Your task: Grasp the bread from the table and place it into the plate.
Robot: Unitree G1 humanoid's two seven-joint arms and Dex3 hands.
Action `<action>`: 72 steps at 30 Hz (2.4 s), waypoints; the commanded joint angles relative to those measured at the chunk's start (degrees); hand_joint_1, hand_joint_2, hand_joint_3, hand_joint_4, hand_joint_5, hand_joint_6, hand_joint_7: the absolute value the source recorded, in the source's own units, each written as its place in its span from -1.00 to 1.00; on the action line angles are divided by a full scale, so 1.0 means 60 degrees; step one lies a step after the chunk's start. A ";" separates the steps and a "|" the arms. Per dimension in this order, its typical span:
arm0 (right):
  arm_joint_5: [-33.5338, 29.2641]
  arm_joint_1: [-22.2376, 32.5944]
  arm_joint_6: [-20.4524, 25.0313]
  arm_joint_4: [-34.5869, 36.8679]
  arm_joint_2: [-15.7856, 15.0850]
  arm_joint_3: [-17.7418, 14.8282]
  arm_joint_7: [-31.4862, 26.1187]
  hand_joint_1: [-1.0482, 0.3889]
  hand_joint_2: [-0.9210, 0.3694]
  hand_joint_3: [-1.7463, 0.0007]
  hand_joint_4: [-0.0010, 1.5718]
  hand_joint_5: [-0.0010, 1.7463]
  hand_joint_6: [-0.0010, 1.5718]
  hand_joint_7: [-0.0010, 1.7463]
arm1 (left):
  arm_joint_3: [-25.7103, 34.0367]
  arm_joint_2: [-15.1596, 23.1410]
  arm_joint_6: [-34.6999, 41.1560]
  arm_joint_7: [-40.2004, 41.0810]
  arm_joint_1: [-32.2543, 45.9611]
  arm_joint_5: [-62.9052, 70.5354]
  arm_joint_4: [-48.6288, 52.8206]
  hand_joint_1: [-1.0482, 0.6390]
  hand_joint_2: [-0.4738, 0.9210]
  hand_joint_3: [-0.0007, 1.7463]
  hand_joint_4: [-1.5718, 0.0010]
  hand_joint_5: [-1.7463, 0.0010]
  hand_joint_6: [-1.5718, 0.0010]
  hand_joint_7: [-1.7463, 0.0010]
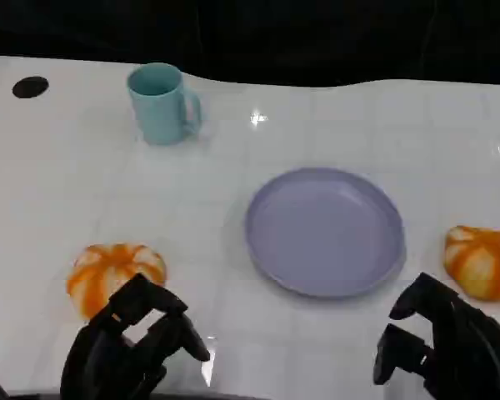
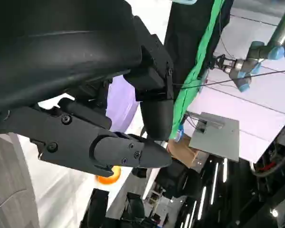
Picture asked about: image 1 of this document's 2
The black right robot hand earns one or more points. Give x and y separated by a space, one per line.
466 358

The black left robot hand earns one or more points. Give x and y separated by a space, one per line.
108 358

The orange and white bread roll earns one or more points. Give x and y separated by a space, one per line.
108 266
483 262

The lilac plate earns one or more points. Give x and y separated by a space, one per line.
325 233

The pale green mug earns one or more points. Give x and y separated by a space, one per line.
158 116

